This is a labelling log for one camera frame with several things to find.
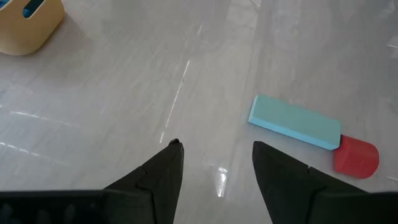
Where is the small red rounded block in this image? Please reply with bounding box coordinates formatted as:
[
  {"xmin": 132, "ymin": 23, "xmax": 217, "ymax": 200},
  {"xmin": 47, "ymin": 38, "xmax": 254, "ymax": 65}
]
[{"xmin": 333, "ymin": 134, "xmax": 380, "ymax": 180}]

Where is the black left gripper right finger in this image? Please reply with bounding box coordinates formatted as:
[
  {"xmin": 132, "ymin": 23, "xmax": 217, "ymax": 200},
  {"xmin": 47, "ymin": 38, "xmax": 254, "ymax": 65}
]
[{"xmin": 251, "ymin": 140, "xmax": 398, "ymax": 224}]

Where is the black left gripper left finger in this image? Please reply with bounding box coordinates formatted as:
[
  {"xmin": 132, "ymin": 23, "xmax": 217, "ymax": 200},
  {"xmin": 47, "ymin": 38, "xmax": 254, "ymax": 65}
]
[{"xmin": 0, "ymin": 138, "xmax": 185, "ymax": 224}]

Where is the yellow plastic bin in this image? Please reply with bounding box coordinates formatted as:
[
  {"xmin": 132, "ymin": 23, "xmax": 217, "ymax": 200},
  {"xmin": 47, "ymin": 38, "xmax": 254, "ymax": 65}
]
[{"xmin": 0, "ymin": 0, "xmax": 65, "ymax": 56}]

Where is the long mint block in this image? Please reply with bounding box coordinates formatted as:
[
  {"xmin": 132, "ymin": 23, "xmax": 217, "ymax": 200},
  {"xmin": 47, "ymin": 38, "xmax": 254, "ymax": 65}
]
[{"xmin": 248, "ymin": 94, "xmax": 342, "ymax": 151}]

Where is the large blue block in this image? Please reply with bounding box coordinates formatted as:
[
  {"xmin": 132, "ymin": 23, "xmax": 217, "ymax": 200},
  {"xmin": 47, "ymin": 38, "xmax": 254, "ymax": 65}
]
[{"xmin": 22, "ymin": 0, "xmax": 45, "ymax": 18}]

